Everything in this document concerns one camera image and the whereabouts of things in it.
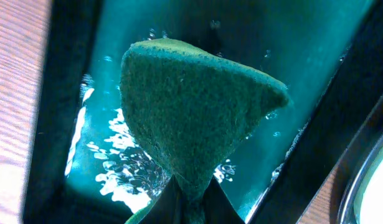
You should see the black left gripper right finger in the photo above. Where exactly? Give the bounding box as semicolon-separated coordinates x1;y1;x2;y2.
203;177;244;224

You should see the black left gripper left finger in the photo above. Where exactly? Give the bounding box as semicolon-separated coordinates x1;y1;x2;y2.
139;175;184;224

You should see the green sponge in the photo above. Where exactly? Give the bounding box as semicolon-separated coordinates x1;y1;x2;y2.
120;39;290;223

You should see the mint green plate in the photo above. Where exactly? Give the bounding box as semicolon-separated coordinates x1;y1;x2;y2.
354;152;383;224

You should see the black rectangular water tray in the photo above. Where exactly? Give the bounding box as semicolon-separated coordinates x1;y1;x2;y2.
22;0;383;223

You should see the black round tray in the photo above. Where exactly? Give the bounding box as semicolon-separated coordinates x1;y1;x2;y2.
336;124;383;224

